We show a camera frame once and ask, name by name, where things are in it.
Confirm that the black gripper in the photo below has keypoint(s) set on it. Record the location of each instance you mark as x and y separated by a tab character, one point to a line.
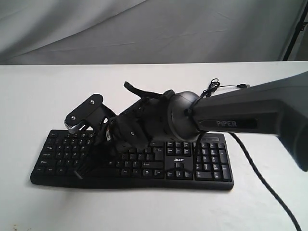
135	127

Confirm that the black Acer keyboard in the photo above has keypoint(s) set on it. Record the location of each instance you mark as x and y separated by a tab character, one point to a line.
163	164

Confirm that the grey backdrop cloth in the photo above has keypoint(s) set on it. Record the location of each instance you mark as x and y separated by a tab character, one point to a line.
145	31

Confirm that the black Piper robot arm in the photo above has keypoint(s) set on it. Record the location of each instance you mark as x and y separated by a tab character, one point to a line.
278	108

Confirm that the black tripod stand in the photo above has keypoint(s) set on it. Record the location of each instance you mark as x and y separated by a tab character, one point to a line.
299	27

